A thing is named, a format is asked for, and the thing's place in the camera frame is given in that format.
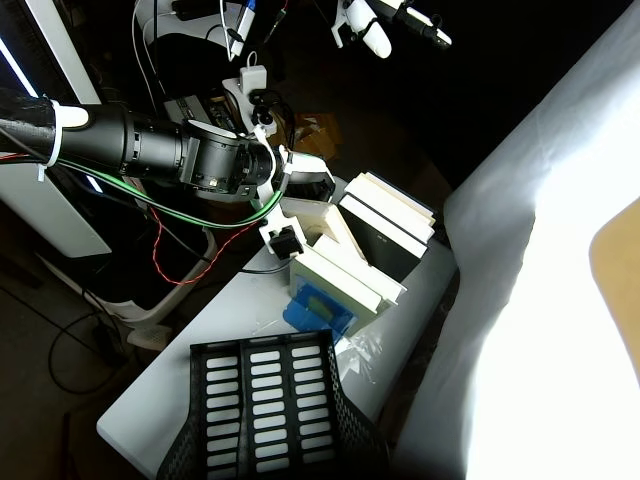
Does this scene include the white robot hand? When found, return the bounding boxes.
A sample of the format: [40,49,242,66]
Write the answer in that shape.
[282,148,336,204]
[348,0,454,61]

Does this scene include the beige kraft cover book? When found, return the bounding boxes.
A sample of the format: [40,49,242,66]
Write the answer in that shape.
[280,195,370,266]

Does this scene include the brown cardboard box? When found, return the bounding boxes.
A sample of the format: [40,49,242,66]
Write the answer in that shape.
[292,112,346,164]

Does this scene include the cream yellow hardcover book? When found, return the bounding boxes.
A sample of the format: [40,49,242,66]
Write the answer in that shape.
[352,174,435,224]

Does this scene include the black Century book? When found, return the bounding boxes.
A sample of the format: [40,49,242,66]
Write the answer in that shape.
[362,171,434,214]

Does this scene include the pale green book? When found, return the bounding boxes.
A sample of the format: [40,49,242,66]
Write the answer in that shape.
[288,243,407,337]

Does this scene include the white power adapter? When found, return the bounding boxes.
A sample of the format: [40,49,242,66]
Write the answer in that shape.
[238,49,270,94]

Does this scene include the black Let It Be book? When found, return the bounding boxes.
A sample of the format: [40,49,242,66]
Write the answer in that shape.
[339,192,432,281]

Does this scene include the black book with white label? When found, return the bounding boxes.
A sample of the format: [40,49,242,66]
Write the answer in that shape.
[312,233,409,301]

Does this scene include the grey electronics box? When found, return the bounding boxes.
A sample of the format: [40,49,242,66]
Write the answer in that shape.
[163,95,236,132]

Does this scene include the blue metal bookend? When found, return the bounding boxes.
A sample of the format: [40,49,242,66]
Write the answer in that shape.
[282,279,359,347]

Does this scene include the clear plastic film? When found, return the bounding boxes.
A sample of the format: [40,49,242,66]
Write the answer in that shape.
[252,319,384,386]

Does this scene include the white waste bin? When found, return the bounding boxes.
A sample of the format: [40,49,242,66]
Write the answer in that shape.
[92,227,219,324]

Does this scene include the black three-slot file rack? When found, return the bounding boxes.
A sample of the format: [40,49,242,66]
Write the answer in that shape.
[157,329,396,480]

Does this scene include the white backdrop sheet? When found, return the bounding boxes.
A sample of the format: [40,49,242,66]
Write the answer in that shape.
[392,0,640,480]

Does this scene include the white robot body column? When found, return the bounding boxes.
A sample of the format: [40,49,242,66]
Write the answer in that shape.
[0,0,114,259]

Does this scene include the tan wooden board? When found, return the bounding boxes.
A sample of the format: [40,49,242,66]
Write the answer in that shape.
[588,197,640,361]

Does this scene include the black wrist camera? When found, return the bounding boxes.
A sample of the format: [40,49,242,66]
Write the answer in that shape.
[268,225,306,259]

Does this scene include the white mount with black camera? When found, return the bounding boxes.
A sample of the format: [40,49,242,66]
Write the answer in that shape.
[221,74,296,140]

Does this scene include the green cable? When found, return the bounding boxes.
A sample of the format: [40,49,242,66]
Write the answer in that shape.
[47,159,294,231]

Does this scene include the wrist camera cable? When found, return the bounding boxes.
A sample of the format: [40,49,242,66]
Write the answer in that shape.
[239,257,296,276]

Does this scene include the white plug cable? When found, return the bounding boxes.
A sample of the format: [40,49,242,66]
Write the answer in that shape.
[227,0,259,62]

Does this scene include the red twisted cable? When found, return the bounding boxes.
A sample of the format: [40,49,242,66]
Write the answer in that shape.
[149,207,261,287]

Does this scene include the black floor cable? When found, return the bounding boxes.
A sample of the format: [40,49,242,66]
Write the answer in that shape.
[47,287,134,396]

